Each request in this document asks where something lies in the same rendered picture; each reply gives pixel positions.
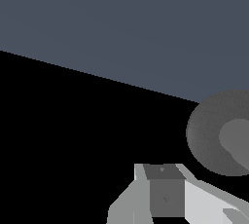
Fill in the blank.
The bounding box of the grey round plate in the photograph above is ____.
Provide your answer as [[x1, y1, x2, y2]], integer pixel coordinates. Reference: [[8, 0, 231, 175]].
[[185, 90, 249, 177]]

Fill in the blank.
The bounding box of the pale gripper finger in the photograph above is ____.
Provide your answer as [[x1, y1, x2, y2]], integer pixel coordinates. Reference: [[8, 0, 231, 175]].
[[106, 163, 249, 224]]

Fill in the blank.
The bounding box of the light grey faucet part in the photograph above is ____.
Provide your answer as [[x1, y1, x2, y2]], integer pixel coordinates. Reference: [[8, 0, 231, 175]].
[[218, 118, 249, 171]]

